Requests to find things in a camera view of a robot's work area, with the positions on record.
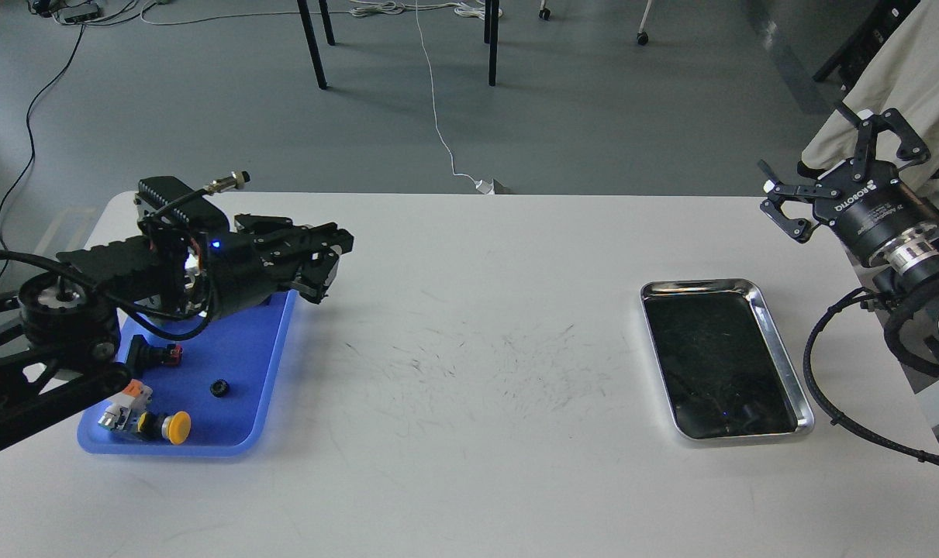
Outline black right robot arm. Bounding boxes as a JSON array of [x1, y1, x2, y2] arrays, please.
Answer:
[[758, 102, 939, 377]]

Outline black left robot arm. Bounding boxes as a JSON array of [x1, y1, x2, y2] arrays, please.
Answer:
[[0, 172, 354, 452]]

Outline blue plastic tray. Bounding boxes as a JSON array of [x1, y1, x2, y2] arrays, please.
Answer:
[[77, 292, 298, 458]]

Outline yellow push button switch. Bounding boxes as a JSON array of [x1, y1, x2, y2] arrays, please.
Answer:
[[119, 411, 192, 446]]

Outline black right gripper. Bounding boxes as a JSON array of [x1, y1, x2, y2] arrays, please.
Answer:
[[758, 101, 939, 268]]

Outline black selector switch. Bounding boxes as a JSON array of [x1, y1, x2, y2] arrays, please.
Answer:
[[124, 335, 183, 377]]

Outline beige jacket on chair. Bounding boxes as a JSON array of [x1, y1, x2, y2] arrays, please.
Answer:
[[844, 1, 939, 195]]

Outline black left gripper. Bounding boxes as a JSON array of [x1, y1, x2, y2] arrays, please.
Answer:
[[201, 213, 354, 320]]

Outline silver metal tray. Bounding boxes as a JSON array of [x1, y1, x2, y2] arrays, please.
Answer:
[[640, 278, 814, 445]]

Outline black power strip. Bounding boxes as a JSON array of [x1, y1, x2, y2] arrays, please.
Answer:
[[27, 1, 102, 25]]

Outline black table leg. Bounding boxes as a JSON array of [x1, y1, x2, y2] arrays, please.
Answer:
[[317, 0, 336, 47], [296, 0, 328, 91]]

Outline orange grey contact block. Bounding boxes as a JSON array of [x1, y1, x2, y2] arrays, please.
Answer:
[[98, 379, 154, 432]]

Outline black cabinet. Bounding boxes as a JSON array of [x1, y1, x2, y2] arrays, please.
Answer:
[[812, 1, 920, 91]]

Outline black floor cable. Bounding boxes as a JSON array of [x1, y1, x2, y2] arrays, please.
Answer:
[[0, 23, 87, 295]]

